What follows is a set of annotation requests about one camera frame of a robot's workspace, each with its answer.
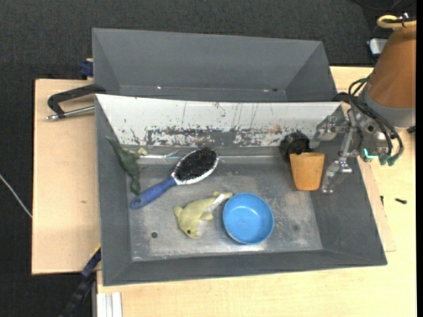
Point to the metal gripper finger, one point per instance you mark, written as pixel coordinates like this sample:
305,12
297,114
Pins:
335,175
330,125

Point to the blue hairbrush with black bristles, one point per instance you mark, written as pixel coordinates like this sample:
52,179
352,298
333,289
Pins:
195,167

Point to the orange cup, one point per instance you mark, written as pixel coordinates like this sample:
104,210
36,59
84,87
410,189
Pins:
307,172

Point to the small black screw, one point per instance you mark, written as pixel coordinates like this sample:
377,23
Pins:
401,201

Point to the green toy dinosaur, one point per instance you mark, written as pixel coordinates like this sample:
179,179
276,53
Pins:
129,163

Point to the black round cylinder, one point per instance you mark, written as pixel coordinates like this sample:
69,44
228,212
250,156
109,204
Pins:
291,144

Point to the blue bowl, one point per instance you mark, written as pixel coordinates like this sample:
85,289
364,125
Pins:
248,220

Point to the grey metal bin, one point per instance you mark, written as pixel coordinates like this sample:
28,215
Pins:
205,61

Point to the yellow plush dolphin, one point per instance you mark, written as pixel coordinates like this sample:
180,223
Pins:
193,215

